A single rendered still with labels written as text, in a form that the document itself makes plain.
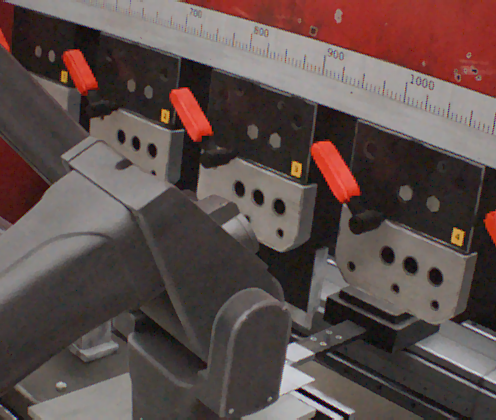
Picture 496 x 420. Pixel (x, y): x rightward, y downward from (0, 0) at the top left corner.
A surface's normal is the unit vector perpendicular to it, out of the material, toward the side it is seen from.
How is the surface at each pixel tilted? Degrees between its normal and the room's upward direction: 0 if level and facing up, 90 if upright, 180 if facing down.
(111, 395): 0
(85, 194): 28
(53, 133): 79
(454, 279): 90
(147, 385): 90
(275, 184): 90
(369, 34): 90
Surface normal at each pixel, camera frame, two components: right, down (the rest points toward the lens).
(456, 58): -0.69, 0.18
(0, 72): 0.55, 0.18
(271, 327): 0.62, 0.37
